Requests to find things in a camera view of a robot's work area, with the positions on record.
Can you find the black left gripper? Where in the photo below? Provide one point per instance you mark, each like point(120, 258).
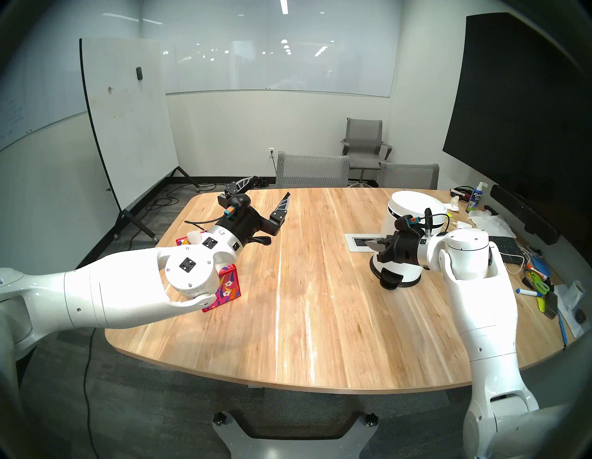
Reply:
point(247, 222)

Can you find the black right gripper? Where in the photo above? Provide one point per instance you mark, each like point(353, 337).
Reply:
point(407, 243)

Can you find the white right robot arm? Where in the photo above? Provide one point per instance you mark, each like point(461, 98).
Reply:
point(485, 314)

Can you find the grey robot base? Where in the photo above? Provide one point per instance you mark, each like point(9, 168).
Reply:
point(291, 444)

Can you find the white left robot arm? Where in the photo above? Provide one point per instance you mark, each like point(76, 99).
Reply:
point(115, 291)

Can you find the white tissue in box slot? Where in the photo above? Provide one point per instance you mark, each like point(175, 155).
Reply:
point(194, 238)

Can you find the small crumpled white tissue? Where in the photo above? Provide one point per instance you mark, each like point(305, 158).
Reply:
point(452, 203)

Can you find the red floral tissue box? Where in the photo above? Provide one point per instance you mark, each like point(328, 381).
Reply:
point(226, 289)

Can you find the white table power outlet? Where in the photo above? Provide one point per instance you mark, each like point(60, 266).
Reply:
point(358, 243)

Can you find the white pedal trash bin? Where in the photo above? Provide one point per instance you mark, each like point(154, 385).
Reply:
point(411, 203)

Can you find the grey mesh chair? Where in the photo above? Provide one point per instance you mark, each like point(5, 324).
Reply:
point(312, 172)

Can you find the grey fabric chair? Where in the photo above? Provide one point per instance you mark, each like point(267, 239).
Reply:
point(409, 176)

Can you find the white power charger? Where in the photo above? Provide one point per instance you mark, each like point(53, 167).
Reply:
point(462, 224)

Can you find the red black marker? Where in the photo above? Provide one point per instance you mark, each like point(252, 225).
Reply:
point(460, 192)

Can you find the whiteboard cleaner spray bottle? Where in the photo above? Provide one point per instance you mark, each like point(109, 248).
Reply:
point(475, 200)

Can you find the grey office chair with armrests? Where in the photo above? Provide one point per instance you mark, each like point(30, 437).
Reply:
point(364, 138)

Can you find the flat white paper towel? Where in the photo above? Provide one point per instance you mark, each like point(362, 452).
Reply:
point(491, 222)

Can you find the black keyboard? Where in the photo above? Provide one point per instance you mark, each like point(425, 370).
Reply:
point(508, 250)

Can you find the black video bar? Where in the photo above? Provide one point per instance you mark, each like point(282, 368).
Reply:
point(522, 213)

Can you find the rolling whiteboard with black stand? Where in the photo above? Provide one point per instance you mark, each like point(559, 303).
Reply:
point(129, 125)

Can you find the blue white marker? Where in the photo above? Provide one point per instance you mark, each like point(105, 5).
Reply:
point(529, 293)

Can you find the orange white marker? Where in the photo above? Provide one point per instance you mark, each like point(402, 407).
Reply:
point(536, 269)

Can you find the blue flat object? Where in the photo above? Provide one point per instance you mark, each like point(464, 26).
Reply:
point(541, 266)

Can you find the small black box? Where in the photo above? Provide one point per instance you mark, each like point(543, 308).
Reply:
point(551, 305)

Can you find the blue pen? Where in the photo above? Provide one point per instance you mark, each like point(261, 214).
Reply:
point(563, 329)

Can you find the black round cap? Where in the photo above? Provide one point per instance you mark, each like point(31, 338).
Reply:
point(580, 316)

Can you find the wide glass wall board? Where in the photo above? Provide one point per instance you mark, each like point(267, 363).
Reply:
point(286, 65)

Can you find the large black wall screen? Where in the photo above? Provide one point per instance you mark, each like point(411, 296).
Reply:
point(518, 115)

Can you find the side wall glass board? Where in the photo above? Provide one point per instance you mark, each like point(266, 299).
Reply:
point(41, 88)

